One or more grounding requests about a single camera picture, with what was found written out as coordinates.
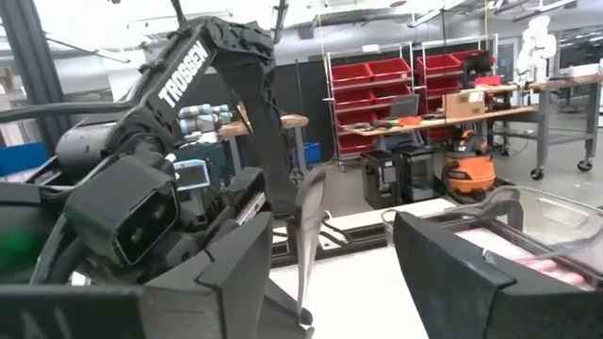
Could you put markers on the grey laptop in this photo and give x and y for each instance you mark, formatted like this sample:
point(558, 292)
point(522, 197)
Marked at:
point(405, 106)

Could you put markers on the light blue device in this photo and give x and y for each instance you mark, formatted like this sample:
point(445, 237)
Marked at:
point(190, 175)

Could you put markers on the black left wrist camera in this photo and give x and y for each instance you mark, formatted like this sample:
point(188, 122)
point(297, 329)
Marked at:
point(122, 216)

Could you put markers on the black metal post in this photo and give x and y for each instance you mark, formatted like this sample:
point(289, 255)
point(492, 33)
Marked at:
point(35, 80)

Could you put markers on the black tower case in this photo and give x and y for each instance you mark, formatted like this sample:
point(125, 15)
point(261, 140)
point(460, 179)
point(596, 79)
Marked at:
point(377, 183)
point(417, 176)

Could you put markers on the wooden top bench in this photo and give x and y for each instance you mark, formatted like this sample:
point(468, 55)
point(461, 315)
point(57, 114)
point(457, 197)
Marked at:
point(292, 121)

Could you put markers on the long wooden workbench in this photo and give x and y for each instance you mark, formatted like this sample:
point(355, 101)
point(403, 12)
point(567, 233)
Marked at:
point(452, 121)

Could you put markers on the clear plastic bin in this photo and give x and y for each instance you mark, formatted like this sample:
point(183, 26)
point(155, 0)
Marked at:
point(556, 212)

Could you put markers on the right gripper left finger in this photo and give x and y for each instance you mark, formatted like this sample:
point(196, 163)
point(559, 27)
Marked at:
point(235, 292)

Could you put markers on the workbench on castors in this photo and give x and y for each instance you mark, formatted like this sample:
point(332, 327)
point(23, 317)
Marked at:
point(544, 132)

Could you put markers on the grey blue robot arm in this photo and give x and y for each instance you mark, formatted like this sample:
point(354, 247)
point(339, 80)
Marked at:
point(202, 117)

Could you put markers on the blue storage bin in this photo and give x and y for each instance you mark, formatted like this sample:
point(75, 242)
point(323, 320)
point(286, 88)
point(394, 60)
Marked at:
point(312, 153)
point(21, 157)

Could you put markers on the black metal table frame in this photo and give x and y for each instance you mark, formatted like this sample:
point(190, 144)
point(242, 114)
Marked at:
point(348, 237)

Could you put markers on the white robot figure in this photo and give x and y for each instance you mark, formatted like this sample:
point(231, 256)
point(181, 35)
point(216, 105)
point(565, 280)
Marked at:
point(537, 47)

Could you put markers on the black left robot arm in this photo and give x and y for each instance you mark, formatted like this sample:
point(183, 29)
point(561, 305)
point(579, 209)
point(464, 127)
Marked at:
point(181, 77)

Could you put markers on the orange shop vacuum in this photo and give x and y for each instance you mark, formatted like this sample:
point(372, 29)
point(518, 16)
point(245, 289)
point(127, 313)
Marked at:
point(471, 176)

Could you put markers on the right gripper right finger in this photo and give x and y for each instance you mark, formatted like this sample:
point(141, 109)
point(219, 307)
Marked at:
point(461, 292)

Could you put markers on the cardboard box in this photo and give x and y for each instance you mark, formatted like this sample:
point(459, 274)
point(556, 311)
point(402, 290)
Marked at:
point(464, 104)

